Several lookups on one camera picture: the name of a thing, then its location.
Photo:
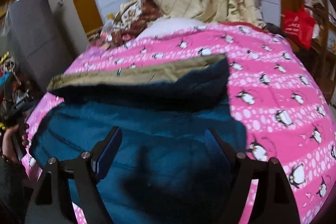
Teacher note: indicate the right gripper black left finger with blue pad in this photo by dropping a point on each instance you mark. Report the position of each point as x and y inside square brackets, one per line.
[51, 200]

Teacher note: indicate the navy blue puffer jacket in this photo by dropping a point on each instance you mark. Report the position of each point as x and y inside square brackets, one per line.
[162, 172]

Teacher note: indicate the person's left hand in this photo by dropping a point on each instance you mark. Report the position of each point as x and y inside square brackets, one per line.
[8, 150]

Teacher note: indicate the grey refrigerator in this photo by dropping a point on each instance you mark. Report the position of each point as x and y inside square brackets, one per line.
[35, 41]

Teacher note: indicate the clear plastic bottle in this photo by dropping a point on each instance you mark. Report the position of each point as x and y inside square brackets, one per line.
[108, 28]

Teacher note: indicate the wooden shelf rack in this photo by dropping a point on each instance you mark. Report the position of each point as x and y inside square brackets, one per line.
[323, 42]

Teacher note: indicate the white pillow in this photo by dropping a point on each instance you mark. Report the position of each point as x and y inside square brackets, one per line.
[168, 26]

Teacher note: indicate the red shopping bag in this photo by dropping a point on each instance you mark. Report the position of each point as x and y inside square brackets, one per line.
[299, 27]

